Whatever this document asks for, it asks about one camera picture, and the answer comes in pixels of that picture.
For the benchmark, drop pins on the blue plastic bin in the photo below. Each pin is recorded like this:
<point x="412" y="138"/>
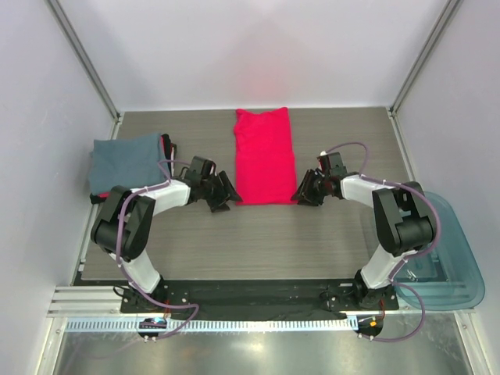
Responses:
<point x="448" y="278"/>

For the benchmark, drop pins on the aluminium frame post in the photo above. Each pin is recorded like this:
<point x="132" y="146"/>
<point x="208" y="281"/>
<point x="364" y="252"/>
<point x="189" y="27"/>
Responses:
<point x="437" y="31"/>
<point x="79" y="51"/>

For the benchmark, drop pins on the slotted cable duct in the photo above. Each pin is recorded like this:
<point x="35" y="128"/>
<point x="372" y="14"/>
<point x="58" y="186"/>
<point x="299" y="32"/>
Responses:
<point x="156" y="324"/>

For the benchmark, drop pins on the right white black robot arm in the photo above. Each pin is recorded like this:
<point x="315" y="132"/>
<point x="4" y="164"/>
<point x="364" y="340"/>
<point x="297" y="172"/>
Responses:
<point x="405" y="220"/>

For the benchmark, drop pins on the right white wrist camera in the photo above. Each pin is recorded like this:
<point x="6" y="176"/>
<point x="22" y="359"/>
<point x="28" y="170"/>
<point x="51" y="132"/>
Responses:
<point x="323" y="160"/>

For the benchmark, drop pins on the right aluminium frame post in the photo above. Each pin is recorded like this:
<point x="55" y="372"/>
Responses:
<point x="437" y="31"/>

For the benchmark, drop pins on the folded grey-blue t shirt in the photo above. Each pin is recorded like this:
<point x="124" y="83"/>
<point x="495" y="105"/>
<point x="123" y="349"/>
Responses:
<point x="121" y="164"/>

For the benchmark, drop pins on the left aluminium frame post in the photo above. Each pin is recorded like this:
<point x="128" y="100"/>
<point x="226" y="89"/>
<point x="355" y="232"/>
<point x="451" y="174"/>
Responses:
<point x="79" y="51"/>

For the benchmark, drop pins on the folded black t shirt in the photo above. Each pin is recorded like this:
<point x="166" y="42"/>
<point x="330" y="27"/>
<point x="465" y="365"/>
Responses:
<point x="168" y="142"/>

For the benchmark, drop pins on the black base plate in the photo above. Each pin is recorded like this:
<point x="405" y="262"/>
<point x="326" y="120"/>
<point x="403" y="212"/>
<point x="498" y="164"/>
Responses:
<point x="274" y="300"/>

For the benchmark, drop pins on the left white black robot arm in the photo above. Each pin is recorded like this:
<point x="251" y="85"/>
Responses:
<point x="123" y="225"/>

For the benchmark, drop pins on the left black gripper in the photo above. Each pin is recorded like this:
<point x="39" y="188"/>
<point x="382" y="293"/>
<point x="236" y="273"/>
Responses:
<point x="230" y="191"/>

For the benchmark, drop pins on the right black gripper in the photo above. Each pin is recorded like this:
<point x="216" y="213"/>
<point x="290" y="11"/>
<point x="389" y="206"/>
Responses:
<point x="304" y="194"/>

